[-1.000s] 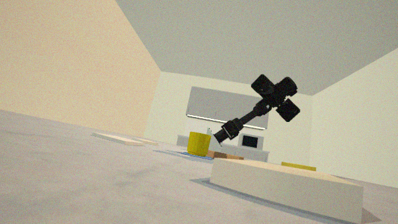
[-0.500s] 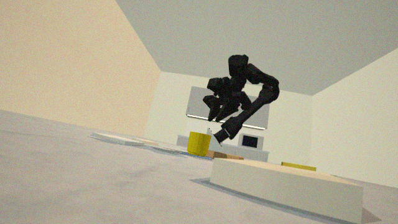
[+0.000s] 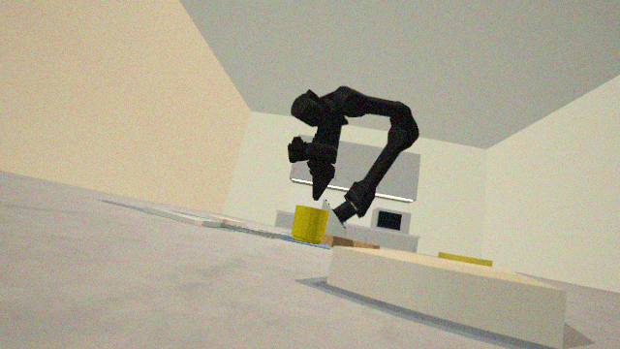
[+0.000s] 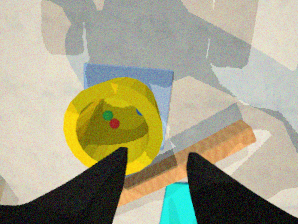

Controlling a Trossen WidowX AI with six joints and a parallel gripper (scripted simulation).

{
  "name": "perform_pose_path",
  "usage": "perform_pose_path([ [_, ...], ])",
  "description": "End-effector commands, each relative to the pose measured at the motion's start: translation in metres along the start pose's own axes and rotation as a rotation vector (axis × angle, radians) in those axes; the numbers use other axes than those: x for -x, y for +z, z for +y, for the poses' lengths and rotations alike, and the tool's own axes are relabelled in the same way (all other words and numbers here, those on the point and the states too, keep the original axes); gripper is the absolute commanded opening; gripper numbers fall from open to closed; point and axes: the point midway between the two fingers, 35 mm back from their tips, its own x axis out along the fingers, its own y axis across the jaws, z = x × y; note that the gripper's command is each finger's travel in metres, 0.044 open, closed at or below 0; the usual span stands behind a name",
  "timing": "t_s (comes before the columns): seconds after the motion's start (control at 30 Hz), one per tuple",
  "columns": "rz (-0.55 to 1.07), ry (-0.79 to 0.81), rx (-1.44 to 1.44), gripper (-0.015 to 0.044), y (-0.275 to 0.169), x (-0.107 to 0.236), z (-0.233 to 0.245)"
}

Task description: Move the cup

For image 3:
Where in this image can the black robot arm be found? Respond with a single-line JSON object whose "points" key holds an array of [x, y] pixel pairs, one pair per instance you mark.
{"points": [[327, 113]]}

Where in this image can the yellow flat bar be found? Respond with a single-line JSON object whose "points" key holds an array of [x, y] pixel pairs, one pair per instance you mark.
{"points": [[470, 260]]}

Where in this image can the yellow cup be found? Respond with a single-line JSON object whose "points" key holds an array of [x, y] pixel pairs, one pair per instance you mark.
{"points": [[309, 224]]}

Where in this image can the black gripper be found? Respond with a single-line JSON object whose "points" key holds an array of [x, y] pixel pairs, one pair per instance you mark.
{"points": [[324, 151]]}

